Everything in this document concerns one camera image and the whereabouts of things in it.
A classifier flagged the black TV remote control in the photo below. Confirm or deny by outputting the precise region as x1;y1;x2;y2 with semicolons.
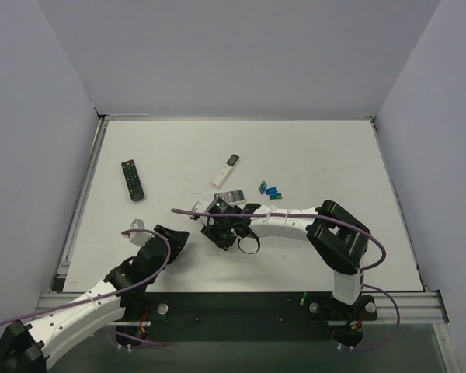
121;159;145;202

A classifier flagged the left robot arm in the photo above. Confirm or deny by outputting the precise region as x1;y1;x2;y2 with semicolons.
0;225;190;372

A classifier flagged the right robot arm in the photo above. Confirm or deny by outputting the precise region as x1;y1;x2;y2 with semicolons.
193;198;369;305

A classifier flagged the green battery in pile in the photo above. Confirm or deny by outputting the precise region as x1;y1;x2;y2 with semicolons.
259;180;266;194

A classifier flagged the slim white remote control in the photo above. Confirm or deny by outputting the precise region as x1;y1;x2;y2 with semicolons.
211;154;240;188

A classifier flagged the white grey AC remote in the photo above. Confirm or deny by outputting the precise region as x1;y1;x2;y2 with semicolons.
214;190;246;205

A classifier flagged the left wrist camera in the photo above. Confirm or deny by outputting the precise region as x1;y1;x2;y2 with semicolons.
128;219;150;247

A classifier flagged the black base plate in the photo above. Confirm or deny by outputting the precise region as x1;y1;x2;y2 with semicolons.
115;291;377;346

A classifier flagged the aluminium frame rail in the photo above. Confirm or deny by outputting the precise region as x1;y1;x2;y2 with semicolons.
367;291;450;325

